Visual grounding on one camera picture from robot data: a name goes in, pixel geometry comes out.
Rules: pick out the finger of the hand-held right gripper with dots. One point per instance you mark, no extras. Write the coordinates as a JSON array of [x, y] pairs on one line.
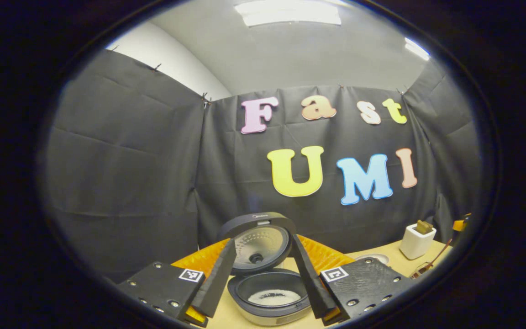
[[460, 224]]

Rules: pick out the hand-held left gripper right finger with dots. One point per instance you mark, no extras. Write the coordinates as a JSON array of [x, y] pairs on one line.
[[308, 283]]

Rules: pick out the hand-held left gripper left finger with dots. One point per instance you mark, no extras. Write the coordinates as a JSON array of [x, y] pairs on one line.
[[219, 283]]

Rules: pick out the white rice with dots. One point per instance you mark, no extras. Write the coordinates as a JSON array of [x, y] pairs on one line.
[[274, 298]]

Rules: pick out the brown wooden spoon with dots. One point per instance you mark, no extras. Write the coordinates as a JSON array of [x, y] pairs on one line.
[[436, 260]]

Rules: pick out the grey rice cooker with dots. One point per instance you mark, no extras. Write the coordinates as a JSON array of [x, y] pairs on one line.
[[263, 246]]

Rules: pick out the brown bread slice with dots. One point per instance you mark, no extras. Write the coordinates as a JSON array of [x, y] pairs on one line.
[[423, 227]]

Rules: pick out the white toaster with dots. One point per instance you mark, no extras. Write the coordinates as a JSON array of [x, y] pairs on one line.
[[413, 244]]

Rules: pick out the white round plate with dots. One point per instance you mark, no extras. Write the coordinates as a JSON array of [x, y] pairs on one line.
[[375, 258]]

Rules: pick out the black backdrop cloth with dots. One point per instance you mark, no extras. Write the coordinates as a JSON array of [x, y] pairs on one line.
[[130, 173]]

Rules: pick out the small ceiling light panel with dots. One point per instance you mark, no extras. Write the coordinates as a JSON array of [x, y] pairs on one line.
[[417, 49]]

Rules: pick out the large ceiling light panel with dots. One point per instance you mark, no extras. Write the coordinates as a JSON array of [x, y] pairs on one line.
[[288, 13]]

